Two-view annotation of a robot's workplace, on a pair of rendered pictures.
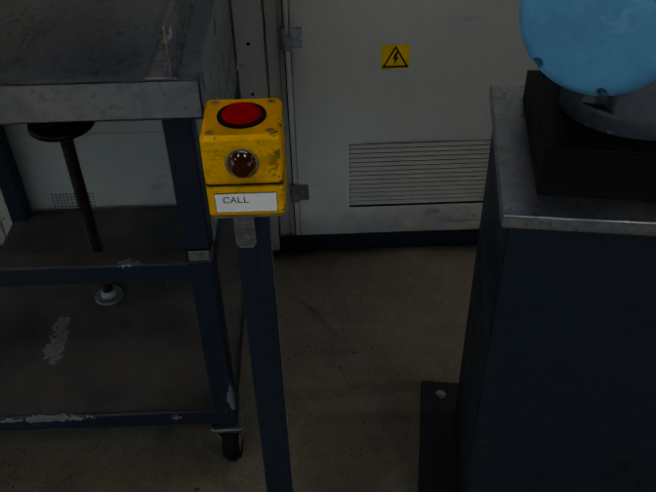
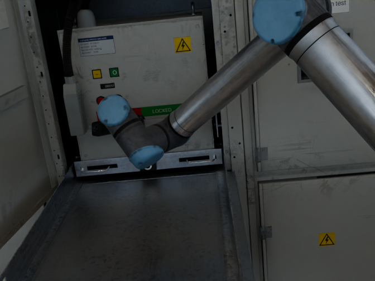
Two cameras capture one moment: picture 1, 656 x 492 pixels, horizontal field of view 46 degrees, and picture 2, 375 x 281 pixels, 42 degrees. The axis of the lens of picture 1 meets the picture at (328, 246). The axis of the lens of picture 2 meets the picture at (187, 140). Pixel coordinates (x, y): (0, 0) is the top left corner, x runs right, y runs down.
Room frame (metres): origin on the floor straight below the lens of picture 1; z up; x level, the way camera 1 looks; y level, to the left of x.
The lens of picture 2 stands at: (-0.07, 0.21, 1.54)
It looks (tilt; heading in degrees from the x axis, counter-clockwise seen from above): 19 degrees down; 4
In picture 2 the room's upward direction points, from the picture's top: 6 degrees counter-clockwise
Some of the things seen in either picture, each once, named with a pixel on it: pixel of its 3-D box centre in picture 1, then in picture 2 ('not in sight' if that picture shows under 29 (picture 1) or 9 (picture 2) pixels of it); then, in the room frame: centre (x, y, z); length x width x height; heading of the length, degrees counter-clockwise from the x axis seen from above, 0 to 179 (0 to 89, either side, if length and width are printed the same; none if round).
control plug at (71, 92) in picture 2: not in sight; (75, 107); (1.51, 0.68, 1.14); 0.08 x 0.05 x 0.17; 1
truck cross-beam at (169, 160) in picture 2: not in sight; (148, 160); (1.60, 0.47, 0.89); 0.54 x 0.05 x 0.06; 91
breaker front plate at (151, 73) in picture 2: not in sight; (139, 95); (1.58, 0.47, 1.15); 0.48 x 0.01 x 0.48; 91
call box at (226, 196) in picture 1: (245, 157); not in sight; (0.68, 0.08, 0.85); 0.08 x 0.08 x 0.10; 1
